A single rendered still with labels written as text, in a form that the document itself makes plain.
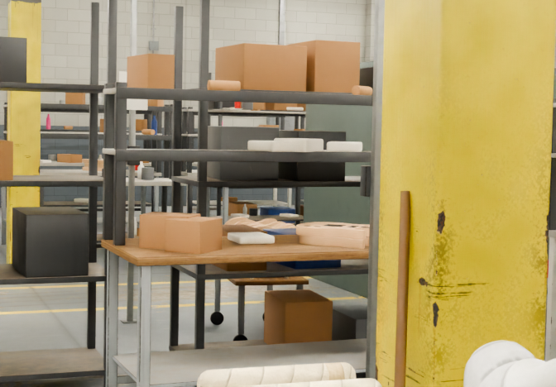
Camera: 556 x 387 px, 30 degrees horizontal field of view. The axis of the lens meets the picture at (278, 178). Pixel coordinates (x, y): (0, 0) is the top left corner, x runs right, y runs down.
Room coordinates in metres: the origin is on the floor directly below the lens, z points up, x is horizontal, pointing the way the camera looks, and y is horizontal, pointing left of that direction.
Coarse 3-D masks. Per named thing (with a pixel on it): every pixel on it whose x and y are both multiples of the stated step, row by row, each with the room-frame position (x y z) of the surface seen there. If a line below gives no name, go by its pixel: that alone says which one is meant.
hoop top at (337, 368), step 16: (240, 368) 1.22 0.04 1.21; (256, 368) 1.22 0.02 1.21; (272, 368) 1.23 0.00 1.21; (288, 368) 1.23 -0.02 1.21; (304, 368) 1.24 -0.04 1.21; (320, 368) 1.24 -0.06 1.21; (336, 368) 1.25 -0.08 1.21; (352, 368) 1.26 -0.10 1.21; (208, 384) 1.19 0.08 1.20; (224, 384) 1.20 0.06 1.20; (240, 384) 1.20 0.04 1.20; (256, 384) 1.21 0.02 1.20; (272, 384) 1.22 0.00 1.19
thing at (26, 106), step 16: (16, 0) 9.61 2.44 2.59; (32, 0) 9.67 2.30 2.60; (16, 16) 9.61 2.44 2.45; (32, 16) 9.66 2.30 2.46; (16, 32) 9.61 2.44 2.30; (32, 32) 9.66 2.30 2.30; (32, 48) 9.66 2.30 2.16; (32, 64) 9.67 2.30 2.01; (32, 80) 9.67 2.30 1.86; (16, 96) 9.61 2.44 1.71; (32, 96) 9.67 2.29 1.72; (16, 112) 9.61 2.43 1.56; (32, 112) 9.67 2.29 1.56; (16, 128) 9.61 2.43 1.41; (32, 128) 9.67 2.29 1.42; (16, 144) 9.61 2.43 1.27; (32, 144) 9.67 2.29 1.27; (16, 160) 9.61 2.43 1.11; (32, 160) 9.67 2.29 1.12; (16, 192) 9.62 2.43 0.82; (32, 192) 9.67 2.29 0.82
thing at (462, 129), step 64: (448, 0) 2.11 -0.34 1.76; (512, 0) 2.16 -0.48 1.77; (384, 64) 2.35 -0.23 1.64; (448, 64) 2.11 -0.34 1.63; (512, 64) 2.16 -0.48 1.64; (384, 128) 2.34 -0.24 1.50; (448, 128) 2.11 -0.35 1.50; (512, 128) 2.16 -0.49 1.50; (384, 192) 2.33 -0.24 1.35; (448, 192) 2.11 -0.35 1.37; (512, 192) 2.17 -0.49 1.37; (384, 256) 2.33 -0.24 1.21; (448, 256) 2.11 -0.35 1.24; (512, 256) 2.17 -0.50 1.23; (384, 320) 2.32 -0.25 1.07; (448, 320) 2.12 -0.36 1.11; (512, 320) 2.17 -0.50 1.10; (384, 384) 2.31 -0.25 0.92; (448, 384) 2.12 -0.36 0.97
